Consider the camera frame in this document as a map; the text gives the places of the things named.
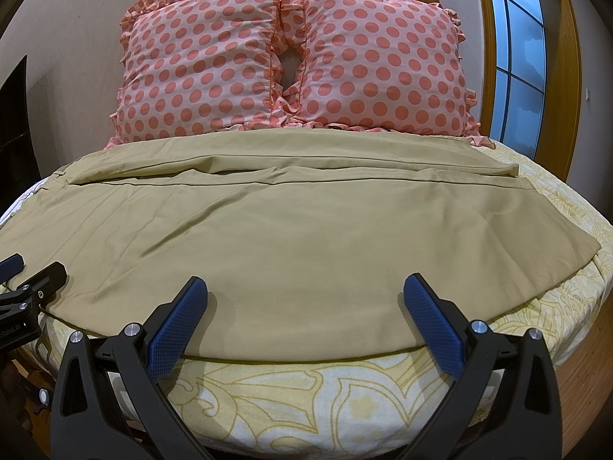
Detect khaki pants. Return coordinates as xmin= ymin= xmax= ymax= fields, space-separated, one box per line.
xmin=1 ymin=129 xmax=600 ymax=362

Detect dark bedside cabinet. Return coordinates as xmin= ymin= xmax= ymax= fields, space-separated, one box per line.
xmin=0 ymin=56 xmax=41 ymax=212

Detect yellow patterned bed sheet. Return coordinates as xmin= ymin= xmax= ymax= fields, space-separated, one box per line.
xmin=1 ymin=148 xmax=612 ymax=459

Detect left polka dot pillow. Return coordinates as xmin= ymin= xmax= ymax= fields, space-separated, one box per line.
xmin=107 ymin=0 xmax=295 ymax=148

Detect polka dot pillow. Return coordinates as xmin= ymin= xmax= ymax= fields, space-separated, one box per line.
xmin=107 ymin=0 xmax=295 ymax=148
xmin=280 ymin=0 xmax=492 ymax=146

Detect blue glass window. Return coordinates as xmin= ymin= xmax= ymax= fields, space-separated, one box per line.
xmin=490 ymin=0 xmax=546 ymax=159

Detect right polka dot pillow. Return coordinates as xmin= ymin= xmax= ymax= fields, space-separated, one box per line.
xmin=280 ymin=0 xmax=492 ymax=146

